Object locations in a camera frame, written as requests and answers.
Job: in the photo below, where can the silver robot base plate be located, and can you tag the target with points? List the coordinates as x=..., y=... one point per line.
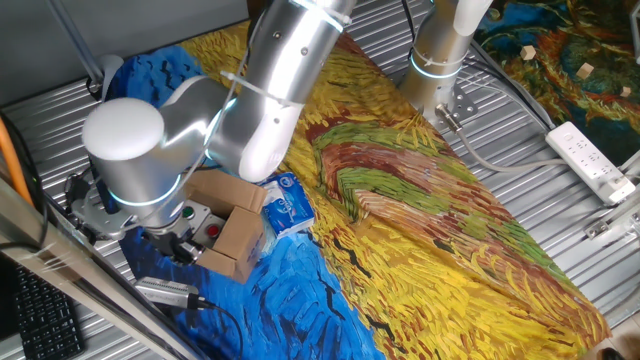
x=462, y=105

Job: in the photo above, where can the brown cardboard box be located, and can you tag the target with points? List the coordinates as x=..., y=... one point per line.
x=240, y=240

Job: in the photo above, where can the aluminium frame bar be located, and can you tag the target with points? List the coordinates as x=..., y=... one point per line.
x=75, y=270

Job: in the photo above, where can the wrist camera with silver bracket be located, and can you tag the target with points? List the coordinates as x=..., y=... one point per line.
x=95, y=220

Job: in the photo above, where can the blue tissue pack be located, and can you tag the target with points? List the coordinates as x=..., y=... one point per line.
x=287, y=207

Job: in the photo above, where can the dark green painted cloth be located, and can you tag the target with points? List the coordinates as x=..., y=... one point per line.
x=565, y=100

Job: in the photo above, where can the yellow and blue painted cloth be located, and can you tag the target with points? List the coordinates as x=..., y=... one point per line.
x=400, y=225

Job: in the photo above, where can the white curved plastic piece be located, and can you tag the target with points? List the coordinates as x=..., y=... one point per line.
x=111, y=67

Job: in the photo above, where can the black keyboard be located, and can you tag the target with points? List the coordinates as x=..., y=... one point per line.
x=47, y=315

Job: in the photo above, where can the silver angle bracket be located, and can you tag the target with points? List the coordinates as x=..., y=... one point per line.
x=607, y=225

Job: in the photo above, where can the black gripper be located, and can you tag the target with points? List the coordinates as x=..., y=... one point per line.
x=165, y=240

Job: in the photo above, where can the white power strip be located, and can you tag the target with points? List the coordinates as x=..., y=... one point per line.
x=590, y=162

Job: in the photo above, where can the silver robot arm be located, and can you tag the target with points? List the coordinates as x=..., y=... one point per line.
x=280, y=75

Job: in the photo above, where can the grey diagonal pole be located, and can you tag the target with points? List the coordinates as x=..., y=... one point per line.
x=75, y=42

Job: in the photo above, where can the small wooden cube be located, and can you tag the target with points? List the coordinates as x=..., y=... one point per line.
x=585, y=71
x=625, y=91
x=528, y=52

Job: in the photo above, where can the grey box with red button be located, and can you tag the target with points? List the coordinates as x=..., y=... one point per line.
x=213, y=231

